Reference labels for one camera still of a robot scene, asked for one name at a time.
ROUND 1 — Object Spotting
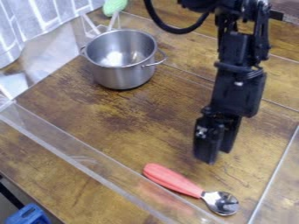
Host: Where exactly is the black bar on table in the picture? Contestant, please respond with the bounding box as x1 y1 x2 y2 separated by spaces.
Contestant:
270 10 284 21

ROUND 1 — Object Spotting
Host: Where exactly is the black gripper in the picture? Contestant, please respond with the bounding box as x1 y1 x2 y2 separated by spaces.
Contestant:
192 62 267 165

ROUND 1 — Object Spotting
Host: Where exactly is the black cable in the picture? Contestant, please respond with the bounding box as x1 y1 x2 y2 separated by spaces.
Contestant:
143 0 211 35

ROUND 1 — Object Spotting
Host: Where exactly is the green textured object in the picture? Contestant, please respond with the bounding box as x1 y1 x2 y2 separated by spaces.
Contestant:
103 0 128 17

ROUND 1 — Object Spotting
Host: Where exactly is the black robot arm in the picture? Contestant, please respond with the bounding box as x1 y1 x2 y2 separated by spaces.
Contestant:
180 0 270 165

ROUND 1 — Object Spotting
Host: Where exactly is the white patterned curtain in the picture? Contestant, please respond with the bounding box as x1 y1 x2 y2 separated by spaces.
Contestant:
0 0 106 69

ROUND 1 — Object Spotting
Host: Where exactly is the stainless steel pot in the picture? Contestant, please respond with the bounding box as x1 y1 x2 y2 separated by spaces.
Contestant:
80 29 167 90

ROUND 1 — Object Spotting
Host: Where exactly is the clear acrylic barrier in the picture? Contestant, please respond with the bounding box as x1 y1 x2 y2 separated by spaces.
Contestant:
0 101 223 224

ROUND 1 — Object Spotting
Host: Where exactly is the blue plastic crate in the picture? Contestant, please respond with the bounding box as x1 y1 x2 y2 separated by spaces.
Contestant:
4 203 52 224

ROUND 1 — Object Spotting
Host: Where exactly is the pink handled metal spoon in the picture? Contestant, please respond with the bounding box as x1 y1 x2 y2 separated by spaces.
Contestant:
143 164 239 216

